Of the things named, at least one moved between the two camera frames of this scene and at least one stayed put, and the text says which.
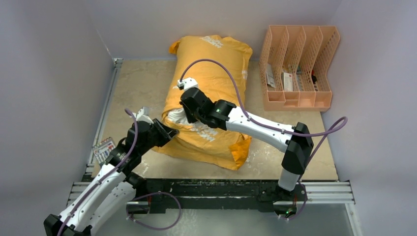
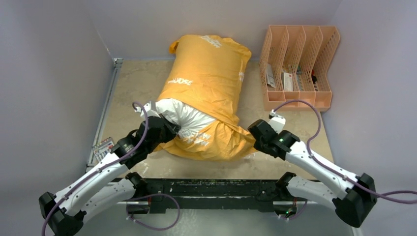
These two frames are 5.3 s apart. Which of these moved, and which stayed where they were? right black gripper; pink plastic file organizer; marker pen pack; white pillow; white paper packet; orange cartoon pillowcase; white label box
Moved: right black gripper; orange cartoon pillowcase; white pillow
Stayed: white paper packet; pink plastic file organizer; marker pen pack; white label box
